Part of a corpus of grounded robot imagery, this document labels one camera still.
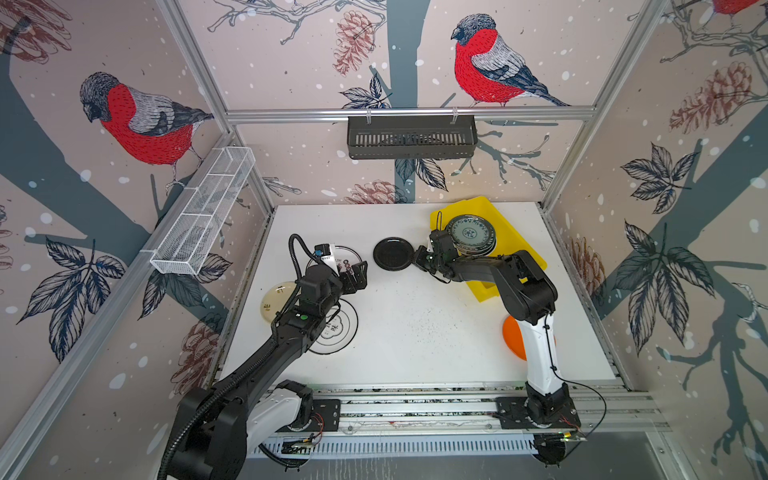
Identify teal patterned plate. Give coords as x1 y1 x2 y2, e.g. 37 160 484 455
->
446 214 496 256

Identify white plate black flower outline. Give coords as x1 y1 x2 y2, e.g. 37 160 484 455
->
309 299 359 355

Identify black round plate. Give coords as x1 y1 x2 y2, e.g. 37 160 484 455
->
373 237 414 271

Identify yellow plastic bin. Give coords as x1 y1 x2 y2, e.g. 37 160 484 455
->
430 197 547 270

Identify orange plate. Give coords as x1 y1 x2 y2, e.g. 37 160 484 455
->
502 316 527 361

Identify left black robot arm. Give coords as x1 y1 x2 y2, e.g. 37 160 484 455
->
157 234 368 479

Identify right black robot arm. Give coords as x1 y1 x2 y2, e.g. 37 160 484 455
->
412 229 571 426

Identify white plate red characters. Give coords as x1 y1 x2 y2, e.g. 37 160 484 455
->
312 244 365 277

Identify cream yellow small plate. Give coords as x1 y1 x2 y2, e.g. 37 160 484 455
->
260 281 296 324

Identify black hanging basket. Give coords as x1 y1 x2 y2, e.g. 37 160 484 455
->
347 115 478 160

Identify horizontal aluminium bar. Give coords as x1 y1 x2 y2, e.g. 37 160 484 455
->
225 106 598 125

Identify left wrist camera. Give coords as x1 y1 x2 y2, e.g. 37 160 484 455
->
315 243 338 274

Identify white wire mesh basket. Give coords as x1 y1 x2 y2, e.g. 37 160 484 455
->
150 146 255 275

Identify aluminium rail base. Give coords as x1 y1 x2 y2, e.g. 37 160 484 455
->
235 386 671 463

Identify aluminium corner post left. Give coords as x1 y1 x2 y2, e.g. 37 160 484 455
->
157 0 276 218

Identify aluminium corner post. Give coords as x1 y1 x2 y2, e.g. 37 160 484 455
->
540 0 669 214
157 0 276 218

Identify aluminium corner post right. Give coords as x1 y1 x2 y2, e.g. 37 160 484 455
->
540 0 669 214

